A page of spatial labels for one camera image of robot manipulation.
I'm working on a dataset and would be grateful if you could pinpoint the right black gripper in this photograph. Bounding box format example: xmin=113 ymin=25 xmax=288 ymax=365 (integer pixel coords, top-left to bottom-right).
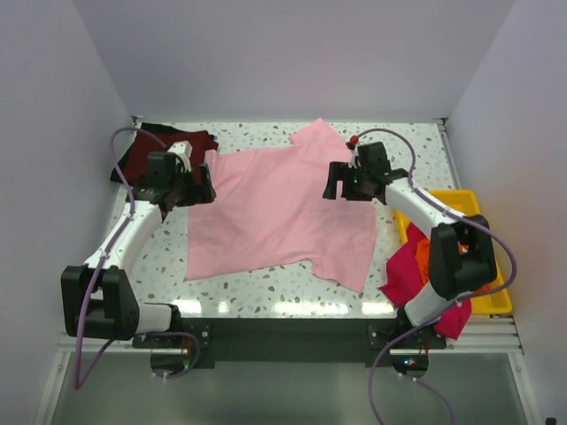
xmin=322 ymin=161 xmax=372 ymax=203

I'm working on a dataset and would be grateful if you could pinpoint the pink t shirt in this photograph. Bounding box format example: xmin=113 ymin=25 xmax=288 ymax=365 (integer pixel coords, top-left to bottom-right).
xmin=186 ymin=120 xmax=377 ymax=292

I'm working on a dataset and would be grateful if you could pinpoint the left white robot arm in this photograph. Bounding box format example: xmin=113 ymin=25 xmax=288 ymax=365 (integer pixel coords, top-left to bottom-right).
xmin=60 ymin=141 xmax=215 ymax=347

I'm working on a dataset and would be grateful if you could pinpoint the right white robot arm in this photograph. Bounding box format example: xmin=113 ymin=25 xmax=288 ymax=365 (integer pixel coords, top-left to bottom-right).
xmin=322 ymin=136 xmax=497 ymax=348

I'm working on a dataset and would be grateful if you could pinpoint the folded dark red t shirt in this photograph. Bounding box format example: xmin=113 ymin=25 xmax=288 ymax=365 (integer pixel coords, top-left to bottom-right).
xmin=122 ymin=129 xmax=220 ymax=187

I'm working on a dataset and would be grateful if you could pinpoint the folded black t shirt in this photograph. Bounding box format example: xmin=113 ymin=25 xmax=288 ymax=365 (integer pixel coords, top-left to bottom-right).
xmin=119 ymin=123 xmax=219 ymax=186

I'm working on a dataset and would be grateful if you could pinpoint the orange t shirt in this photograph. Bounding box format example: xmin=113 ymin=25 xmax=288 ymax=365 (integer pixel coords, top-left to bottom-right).
xmin=415 ymin=238 xmax=490 ymax=293

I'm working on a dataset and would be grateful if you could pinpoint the magenta t shirt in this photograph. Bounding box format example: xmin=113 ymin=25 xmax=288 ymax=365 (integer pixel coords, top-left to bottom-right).
xmin=380 ymin=223 xmax=471 ymax=339

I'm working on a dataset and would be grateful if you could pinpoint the yellow plastic bin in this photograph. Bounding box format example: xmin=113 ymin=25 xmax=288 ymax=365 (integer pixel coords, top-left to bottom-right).
xmin=393 ymin=189 xmax=513 ymax=317

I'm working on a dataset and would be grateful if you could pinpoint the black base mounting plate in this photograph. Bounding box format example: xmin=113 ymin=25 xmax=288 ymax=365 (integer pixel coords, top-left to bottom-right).
xmin=132 ymin=316 xmax=448 ymax=371

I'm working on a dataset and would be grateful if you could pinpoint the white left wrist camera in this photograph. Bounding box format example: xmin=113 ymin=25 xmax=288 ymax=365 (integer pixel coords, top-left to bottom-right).
xmin=167 ymin=141 xmax=192 ymax=172

